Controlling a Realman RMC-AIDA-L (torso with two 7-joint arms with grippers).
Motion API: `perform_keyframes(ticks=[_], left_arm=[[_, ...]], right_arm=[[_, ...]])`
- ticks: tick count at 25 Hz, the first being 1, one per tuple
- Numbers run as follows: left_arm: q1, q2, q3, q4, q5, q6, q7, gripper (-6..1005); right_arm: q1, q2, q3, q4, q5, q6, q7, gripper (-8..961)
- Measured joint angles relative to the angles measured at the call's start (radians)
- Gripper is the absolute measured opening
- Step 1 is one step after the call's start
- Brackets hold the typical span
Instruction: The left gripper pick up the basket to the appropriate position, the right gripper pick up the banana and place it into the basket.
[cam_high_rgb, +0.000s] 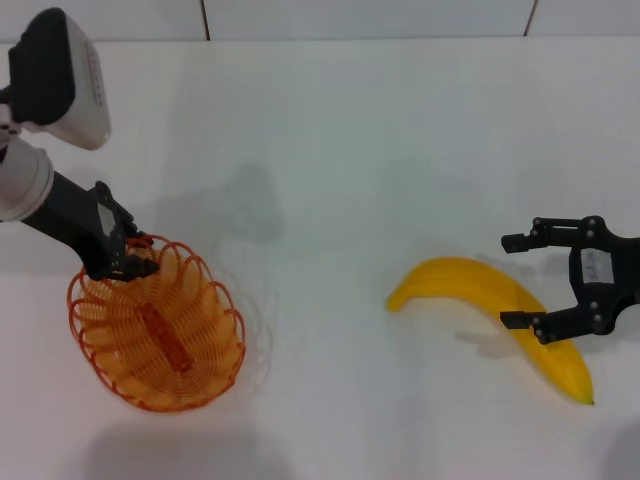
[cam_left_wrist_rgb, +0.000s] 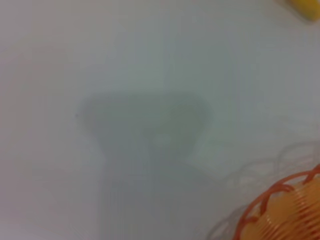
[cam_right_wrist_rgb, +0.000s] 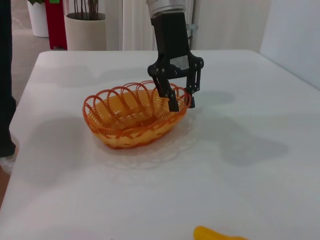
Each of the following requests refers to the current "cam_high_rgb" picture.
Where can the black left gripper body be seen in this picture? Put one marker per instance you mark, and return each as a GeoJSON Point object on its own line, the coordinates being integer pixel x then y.
{"type": "Point", "coordinates": [80, 220]}

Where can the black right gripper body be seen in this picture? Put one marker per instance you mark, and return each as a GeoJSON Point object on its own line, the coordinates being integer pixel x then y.
{"type": "Point", "coordinates": [610, 280]}

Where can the white and black left wrist camera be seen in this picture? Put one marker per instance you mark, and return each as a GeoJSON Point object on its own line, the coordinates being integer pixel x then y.
{"type": "Point", "coordinates": [75, 85]}

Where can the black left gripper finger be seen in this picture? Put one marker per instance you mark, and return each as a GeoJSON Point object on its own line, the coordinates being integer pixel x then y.
{"type": "Point", "coordinates": [140, 268]}
{"type": "Point", "coordinates": [137, 241]}

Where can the yellow banana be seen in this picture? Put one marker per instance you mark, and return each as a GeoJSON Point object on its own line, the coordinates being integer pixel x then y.
{"type": "Point", "coordinates": [465, 280]}

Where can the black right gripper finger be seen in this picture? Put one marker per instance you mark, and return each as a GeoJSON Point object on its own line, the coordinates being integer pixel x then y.
{"type": "Point", "coordinates": [550, 235]}
{"type": "Point", "coordinates": [555, 325]}

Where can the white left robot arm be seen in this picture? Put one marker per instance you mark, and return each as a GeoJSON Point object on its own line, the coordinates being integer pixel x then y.
{"type": "Point", "coordinates": [20, 180]}

